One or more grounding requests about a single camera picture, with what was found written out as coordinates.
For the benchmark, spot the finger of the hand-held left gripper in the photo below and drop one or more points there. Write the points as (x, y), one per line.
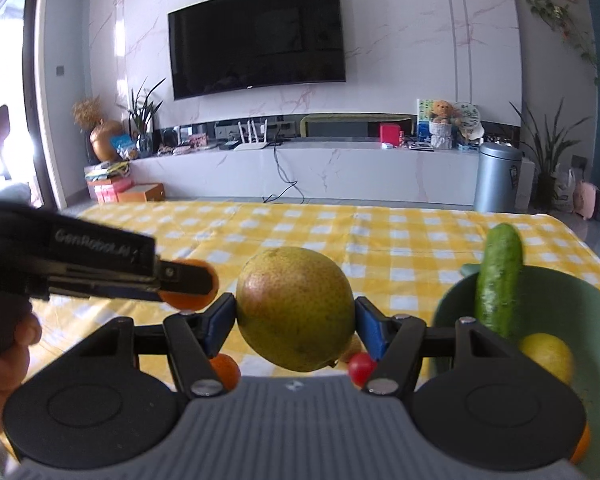
(180, 277)

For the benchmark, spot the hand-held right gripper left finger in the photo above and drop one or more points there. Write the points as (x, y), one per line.
(220, 325)

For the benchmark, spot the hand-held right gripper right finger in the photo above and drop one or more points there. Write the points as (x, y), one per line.
(372, 327)

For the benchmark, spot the orange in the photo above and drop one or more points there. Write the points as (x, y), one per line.
(227, 370)
(581, 445)
(190, 302)

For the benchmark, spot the small red tomato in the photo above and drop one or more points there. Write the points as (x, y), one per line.
(361, 367)

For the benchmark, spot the green cucumber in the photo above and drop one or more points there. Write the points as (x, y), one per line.
(497, 270)

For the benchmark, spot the person's left hand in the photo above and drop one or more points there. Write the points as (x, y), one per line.
(5, 385)

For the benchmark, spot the pink storage boxes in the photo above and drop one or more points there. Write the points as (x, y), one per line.
(107, 191)

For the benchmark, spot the stack of yellow-green folders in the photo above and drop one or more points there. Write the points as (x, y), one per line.
(107, 170)

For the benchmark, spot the orange cardboard box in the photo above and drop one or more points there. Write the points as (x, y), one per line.
(142, 193)

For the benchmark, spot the golden acorn-shaped vase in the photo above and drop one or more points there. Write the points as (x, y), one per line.
(102, 142)

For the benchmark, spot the yellow checked tablecloth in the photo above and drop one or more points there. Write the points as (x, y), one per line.
(330, 230)

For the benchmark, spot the blue snack bag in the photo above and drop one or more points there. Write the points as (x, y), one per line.
(124, 147)

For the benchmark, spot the green plant in glass vase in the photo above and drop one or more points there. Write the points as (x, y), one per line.
(144, 142)

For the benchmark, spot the dried flower bunch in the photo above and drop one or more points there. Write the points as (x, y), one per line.
(86, 112)

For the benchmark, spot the white router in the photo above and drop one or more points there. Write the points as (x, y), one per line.
(251, 142)

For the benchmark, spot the white marble TV cabinet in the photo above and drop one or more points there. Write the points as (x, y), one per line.
(355, 170)

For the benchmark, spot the grey metal trash can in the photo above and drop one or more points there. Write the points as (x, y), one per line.
(497, 180)

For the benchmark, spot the red box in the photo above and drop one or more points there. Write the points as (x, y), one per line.
(390, 133)

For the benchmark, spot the blue picture book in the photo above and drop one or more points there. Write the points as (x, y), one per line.
(422, 122)

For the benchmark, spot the potted long-leaf plant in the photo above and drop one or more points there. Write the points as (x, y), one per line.
(547, 190)

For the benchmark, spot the brown teddy bear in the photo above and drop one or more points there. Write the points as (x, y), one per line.
(441, 111)

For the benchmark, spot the round paper fan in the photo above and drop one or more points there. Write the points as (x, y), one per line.
(467, 114)

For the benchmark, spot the white plastic bag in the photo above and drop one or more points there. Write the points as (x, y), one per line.
(565, 190)

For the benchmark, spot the pink heater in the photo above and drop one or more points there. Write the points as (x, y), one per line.
(586, 200)

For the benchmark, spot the hanging ivy plant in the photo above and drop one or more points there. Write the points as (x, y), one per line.
(560, 20)

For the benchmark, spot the small photo frame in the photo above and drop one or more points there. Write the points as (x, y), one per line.
(197, 141)

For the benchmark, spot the black wall television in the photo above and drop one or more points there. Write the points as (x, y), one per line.
(255, 35)

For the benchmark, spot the wall socket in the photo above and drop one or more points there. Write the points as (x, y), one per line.
(580, 161)

